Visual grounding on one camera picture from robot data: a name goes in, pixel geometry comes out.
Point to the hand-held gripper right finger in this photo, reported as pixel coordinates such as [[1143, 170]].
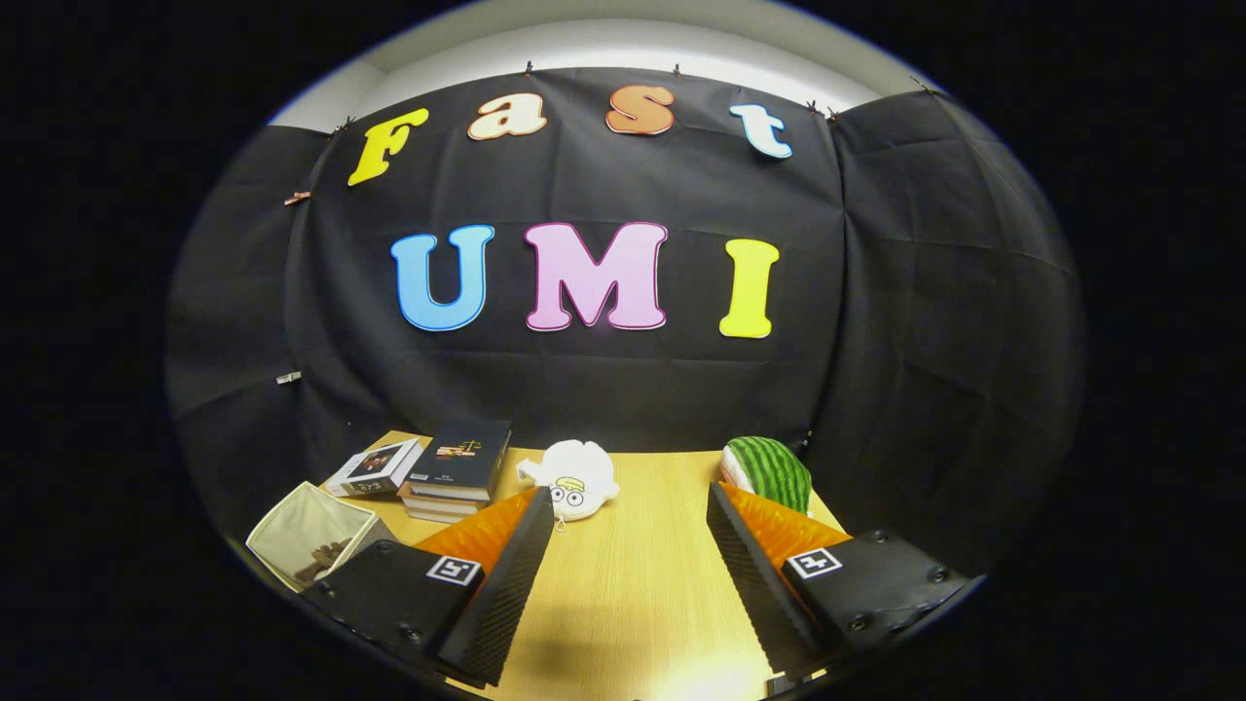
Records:
[[750, 584]]

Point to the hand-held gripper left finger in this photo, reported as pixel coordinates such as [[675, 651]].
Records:
[[506, 594]]

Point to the beige fabric storage box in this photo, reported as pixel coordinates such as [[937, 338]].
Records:
[[292, 526]]

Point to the reddish cover book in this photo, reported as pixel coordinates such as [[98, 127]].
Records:
[[428, 517]]

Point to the brown cover book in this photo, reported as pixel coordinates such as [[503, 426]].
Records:
[[438, 504]]

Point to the watermelon slice plush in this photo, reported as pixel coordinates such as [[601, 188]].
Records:
[[774, 467]]

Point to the white plush toy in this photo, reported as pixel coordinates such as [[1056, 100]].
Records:
[[574, 467]]

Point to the dark blue book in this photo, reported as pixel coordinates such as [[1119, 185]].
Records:
[[462, 453]]

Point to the white portrait book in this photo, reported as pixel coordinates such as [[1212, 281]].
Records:
[[375, 465]]

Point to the black backdrop cloth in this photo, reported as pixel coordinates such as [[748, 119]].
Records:
[[876, 341]]

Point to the silver binder clip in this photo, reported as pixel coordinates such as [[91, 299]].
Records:
[[287, 377]]

